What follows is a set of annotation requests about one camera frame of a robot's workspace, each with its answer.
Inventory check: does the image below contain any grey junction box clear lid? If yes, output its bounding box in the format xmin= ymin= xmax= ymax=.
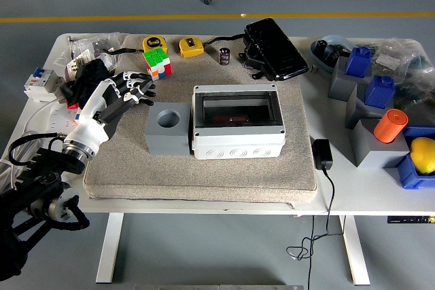
xmin=190 ymin=83 xmax=286 ymax=160

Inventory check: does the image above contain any white circuit breaker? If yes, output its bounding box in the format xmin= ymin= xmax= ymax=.
xmin=22 ymin=66 xmax=56 ymax=103

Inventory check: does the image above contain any black adapter cord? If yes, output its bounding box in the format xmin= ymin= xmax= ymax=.
xmin=285 ymin=167 xmax=346 ymax=290

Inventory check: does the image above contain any black foot pedal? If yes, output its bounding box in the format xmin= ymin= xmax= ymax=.
xmin=243 ymin=17 xmax=309 ymax=82

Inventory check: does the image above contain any grey plug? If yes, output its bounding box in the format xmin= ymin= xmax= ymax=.
xmin=54 ymin=75 xmax=75 ymax=101

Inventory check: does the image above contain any grey block with round hole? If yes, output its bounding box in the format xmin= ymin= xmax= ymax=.
xmin=145 ymin=102 xmax=192 ymax=156

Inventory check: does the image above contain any black tape measure strap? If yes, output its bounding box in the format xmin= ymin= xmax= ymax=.
xmin=101 ymin=46 xmax=145 ymax=56

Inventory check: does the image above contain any yellow lemon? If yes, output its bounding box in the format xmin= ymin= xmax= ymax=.
xmin=408 ymin=137 xmax=435 ymax=175

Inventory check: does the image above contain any white table leg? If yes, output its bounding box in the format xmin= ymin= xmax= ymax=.
xmin=338 ymin=215 xmax=370 ymax=286
xmin=95 ymin=213 xmax=124 ymax=285

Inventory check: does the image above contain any white cable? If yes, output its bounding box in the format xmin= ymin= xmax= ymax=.
xmin=0 ymin=98 xmax=65 ymax=189

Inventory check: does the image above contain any white power strip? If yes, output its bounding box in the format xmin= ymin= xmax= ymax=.
xmin=35 ymin=101 xmax=82 ymax=168

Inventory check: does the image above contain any white purple label packet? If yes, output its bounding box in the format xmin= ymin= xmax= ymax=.
xmin=64 ymin=48 xmax=94 ymax=82

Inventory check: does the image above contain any light blue bowl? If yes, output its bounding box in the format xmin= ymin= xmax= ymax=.
xmin=310 ymin=34 xmax=354 ymax=73

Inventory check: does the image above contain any blue plastic block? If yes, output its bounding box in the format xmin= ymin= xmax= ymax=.
xmin=364 ymin=75 xmax=396 ymax=109
xmin=345 ymin=46 xmax=374 ymax=78

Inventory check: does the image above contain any grey-brown mat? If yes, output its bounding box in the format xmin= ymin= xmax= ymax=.
xmin=83 ymin=34 xmax=319 ymax=204

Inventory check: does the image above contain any clear plastic parts bag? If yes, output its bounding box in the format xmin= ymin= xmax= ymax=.
xmin=394 ymin=62 xmax=435 ymax=117
xmin=372 ymin=38 xmax=428 ymax=77

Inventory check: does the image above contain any clear plastic bag with hardware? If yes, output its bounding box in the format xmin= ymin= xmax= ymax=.
xmin=67 ymin=31 xmax=122 ymax=67

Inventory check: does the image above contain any round yellow tape measure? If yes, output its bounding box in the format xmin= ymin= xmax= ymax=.
xmin=141 ymin=35 xmax=167 ymax=54

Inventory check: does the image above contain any square yellow tape measure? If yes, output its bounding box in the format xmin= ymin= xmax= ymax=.
xmin=179 ymin=37 xmax=205 ymax=59

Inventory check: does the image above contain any black cloth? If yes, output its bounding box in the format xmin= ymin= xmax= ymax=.
xmin=64 ymin=58 xmax=115 ymax=109

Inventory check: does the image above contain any grey holder block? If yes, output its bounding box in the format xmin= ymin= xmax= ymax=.
xmin=345 ymin=82 xmax=397 ymax=130
xmin=328 ymin=55 xmax=373 ymax=103
xmin=349 ymin=118 xmax=411 ymax=168

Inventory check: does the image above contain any blue plastic bin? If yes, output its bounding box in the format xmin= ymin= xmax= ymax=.
xmin=396 ymin=126 xmax=435 ymax=189

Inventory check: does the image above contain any black table control panel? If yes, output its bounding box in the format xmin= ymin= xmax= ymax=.
xmin=387 ymin=215 xmax=435 ymax=225

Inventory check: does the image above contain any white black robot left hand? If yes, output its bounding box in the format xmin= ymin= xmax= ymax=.
xmin=63 ymin=70 xmax=157 ymax=155

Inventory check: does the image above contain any black power adapter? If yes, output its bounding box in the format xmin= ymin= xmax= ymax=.
xmin=311 ymin=138 xmax=334 ymax=170

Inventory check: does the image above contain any large colourful puzzle cube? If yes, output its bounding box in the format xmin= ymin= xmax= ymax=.
xmin=141 ymin=48 xmax=173 ymax=82

